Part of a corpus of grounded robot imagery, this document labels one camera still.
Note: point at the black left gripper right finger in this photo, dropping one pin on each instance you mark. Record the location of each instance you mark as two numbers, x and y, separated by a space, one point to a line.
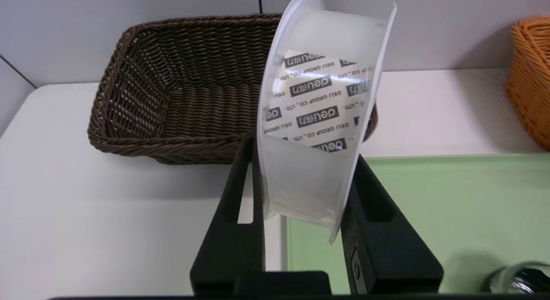
386 257

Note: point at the orange wicker basket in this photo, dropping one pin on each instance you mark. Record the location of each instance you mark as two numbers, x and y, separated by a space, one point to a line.
533 85

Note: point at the light green plastic tray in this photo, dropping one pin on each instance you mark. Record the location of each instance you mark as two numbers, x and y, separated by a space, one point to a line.
451 205

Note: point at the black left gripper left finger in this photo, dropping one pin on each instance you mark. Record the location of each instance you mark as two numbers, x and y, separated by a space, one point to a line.
240 248

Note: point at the dark brown wicker basket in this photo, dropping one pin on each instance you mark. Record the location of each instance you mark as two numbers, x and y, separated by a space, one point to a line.
172 98

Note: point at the glass cup with black holder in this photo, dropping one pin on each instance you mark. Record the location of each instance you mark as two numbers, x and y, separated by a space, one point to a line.
524 280

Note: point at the white tape roll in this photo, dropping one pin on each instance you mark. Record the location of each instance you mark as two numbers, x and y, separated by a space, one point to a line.
313 162

